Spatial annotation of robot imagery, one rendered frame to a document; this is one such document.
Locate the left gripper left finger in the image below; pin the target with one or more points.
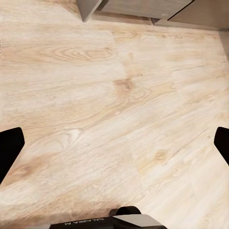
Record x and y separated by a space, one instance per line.
11 143

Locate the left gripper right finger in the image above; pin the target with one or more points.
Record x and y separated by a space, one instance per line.
221 141

